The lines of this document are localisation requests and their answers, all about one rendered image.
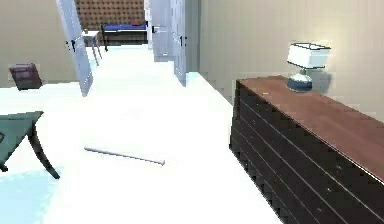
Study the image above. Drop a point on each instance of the white shade table lamp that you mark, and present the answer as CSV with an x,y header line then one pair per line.
x,y
306,60

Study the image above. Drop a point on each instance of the maroon box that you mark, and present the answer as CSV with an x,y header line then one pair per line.
x,y
26,76

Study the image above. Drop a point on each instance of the white baseball bat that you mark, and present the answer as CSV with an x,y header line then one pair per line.
x,y
123,155

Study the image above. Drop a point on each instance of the white room door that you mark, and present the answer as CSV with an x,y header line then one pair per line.
x,y
162,26
75,43
180,36

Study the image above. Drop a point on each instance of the dark brown chest of drawers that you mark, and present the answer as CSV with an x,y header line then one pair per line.
x,y
310,140

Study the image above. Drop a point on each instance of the dark green table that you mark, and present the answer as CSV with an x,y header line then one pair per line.
x,y
15,133

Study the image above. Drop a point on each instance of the small white side table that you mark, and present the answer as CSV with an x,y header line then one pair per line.
x,y
91,38

